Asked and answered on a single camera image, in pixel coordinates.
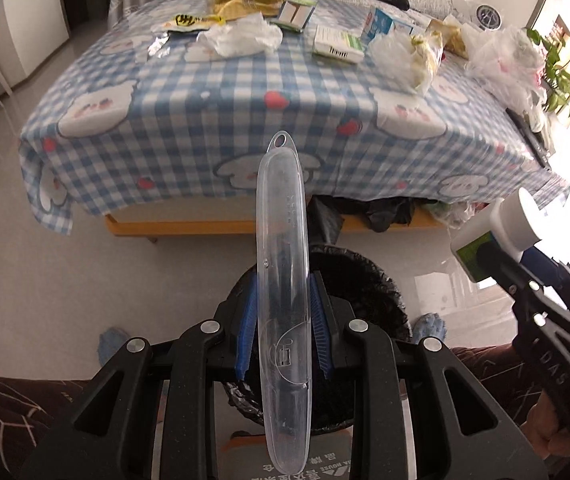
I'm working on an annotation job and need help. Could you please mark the yellow black wrapper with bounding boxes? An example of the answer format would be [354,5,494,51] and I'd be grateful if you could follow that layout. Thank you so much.
[165,12,226,34]

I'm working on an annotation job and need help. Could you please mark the silver foil wrapper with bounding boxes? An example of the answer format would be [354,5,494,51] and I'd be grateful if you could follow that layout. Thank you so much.
[146,32,170,59]

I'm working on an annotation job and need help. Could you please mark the blue white carton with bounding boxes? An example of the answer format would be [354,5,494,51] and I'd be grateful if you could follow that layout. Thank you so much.
[361,7,416,44]

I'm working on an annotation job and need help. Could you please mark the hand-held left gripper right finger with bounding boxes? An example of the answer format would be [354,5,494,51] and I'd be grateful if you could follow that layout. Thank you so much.
[307,270,550,480]

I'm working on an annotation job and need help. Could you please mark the crumpled white plastic bag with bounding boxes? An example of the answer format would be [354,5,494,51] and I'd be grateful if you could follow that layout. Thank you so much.
[197,14,284,58]

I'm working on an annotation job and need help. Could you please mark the black phone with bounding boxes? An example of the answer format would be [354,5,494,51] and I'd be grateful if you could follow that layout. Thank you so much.
[507,107,554,169]

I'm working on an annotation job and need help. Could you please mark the large clear plastic bag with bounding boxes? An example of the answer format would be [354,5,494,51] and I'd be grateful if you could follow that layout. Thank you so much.
[465,25,548,111]

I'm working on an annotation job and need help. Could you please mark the green houseplant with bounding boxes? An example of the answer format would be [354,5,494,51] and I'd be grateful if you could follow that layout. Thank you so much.
[527,27,570,134]

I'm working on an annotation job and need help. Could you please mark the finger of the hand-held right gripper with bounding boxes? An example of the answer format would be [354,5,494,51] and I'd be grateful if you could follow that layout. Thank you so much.
[492,245,556,332]
[524,247,570,317]

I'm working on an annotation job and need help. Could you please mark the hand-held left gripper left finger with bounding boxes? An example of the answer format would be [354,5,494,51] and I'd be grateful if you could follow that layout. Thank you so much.
[20,276,260,480]

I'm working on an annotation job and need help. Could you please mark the clear bag with yellow contents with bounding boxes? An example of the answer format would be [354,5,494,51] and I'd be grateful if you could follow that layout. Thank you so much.
[370,30,446,96]

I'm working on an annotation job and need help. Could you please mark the person's right hand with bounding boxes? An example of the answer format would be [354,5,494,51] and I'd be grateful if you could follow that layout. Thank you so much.
[519,394,570,461]

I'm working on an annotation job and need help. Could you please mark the gold tissue box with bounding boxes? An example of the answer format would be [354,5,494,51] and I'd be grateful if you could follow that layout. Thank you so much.
[427,15,472,59]

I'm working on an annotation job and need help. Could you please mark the green white open box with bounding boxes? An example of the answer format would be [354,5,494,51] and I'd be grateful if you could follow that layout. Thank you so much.
[277,0,318,34]

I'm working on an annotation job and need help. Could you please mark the blue checkered tablecloth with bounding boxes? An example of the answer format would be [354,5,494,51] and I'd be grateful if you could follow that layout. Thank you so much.
[17,0,570,236]

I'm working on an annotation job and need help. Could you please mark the brown patterned pants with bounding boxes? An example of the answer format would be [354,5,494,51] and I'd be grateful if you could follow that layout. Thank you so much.
[0,342,570,480]

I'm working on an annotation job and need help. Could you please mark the small round fan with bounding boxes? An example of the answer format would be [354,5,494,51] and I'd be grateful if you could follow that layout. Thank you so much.
[472,4,504,31]

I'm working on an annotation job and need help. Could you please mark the white green tube bottle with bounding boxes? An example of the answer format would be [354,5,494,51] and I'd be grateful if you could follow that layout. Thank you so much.
[450,187,543,283]

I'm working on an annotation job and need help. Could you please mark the trash bin with black liner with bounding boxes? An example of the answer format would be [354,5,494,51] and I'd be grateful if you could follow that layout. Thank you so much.
[225,242,413,436]

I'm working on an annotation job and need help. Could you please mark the clear plastic toothbrush case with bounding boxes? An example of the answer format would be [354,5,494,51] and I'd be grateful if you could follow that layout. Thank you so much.
[255,130,312,476]

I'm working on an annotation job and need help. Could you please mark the white box with green label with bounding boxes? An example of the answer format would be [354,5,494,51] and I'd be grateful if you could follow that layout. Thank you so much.
[312,25,368,67]

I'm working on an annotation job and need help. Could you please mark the black plastic bag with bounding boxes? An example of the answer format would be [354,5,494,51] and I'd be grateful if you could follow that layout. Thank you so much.
[307,195,342,247]
[365,197,428,233]

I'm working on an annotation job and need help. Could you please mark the wooden table frame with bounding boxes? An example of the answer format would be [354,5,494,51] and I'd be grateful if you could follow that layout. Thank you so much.
[105,207,446,245]

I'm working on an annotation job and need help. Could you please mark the blue slipper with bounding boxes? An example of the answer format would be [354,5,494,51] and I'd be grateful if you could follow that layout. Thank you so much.
[96,327,133,368]
[412,312,450,345]

